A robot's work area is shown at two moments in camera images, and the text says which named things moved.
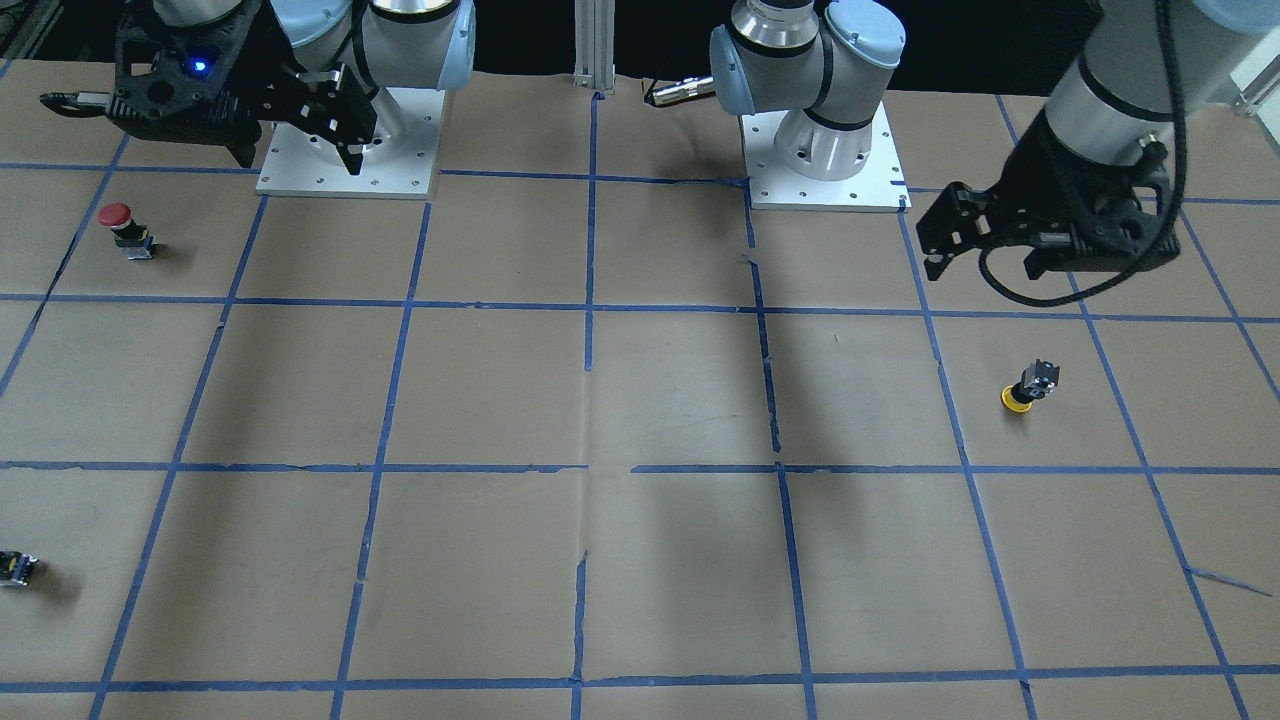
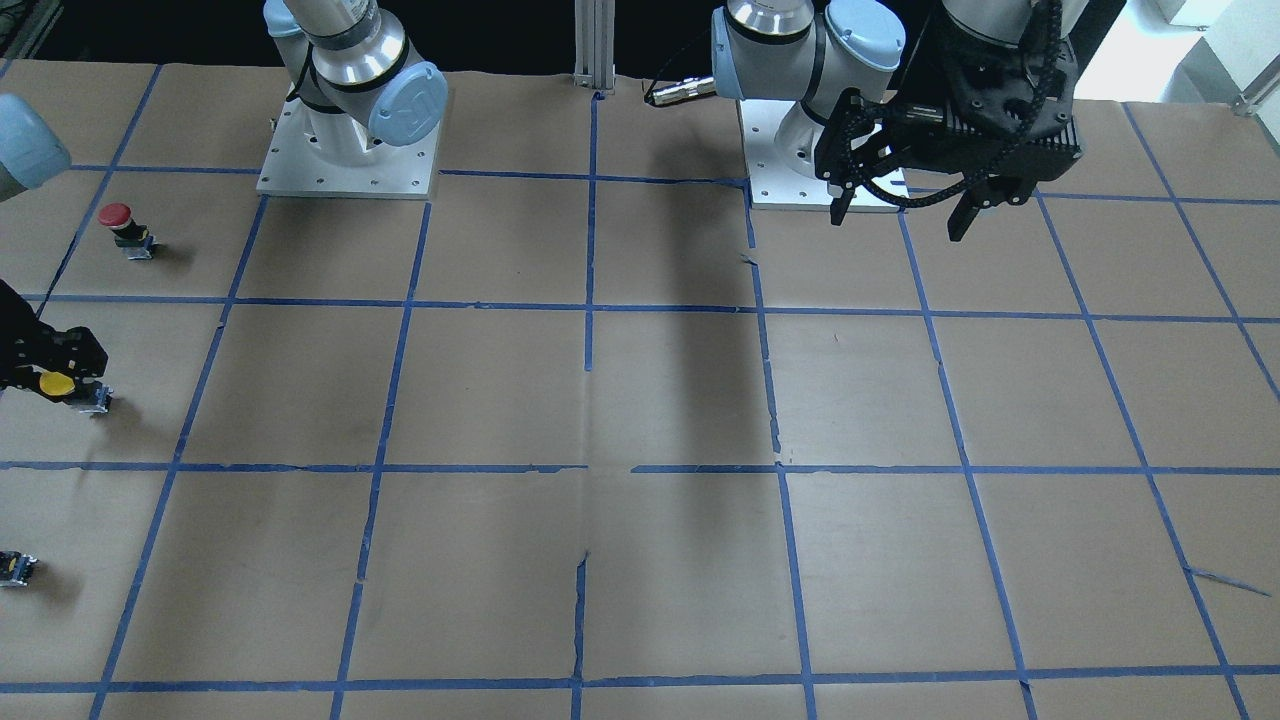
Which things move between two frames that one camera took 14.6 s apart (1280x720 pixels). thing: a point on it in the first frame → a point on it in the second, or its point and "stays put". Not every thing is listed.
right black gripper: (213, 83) → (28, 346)
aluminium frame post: (594, 35) stays put
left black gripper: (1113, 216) → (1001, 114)
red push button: (134, 239) stays put
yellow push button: (1038, 381) → (56, 383)
